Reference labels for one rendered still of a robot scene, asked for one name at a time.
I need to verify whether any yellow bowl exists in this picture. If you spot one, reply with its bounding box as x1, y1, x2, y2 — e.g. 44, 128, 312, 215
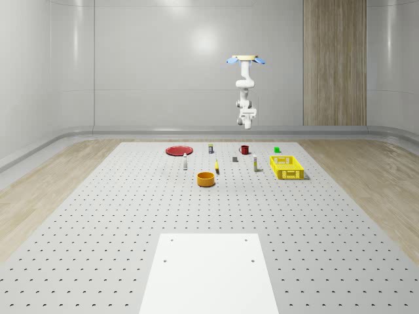
196, 171, 216, 188

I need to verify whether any red plate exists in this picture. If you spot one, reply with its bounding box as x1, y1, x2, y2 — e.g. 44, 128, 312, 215
165, 145, 194, 158

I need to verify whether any yellow basket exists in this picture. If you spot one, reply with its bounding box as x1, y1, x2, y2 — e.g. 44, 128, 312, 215
269, 155, 306, 181

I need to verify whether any white board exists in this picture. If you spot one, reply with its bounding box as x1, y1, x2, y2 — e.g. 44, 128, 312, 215
138, 233, 280, 314

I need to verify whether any drone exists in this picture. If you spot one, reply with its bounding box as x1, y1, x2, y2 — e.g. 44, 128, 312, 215
226, 54, 267, 67

